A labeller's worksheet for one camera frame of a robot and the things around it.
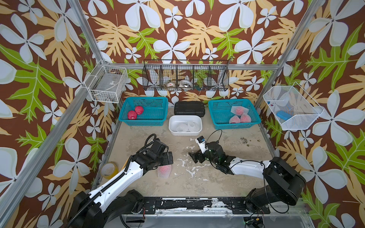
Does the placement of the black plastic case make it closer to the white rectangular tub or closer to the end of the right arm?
the white rectangular tub

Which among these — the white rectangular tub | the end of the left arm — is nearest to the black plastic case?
the white rectangular tub

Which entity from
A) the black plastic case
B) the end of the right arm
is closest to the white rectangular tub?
the black plastic case

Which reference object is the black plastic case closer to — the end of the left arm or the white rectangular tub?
the white rectangular tub

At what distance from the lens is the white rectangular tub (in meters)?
0.98

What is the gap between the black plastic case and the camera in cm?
113

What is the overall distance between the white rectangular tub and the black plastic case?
21mm
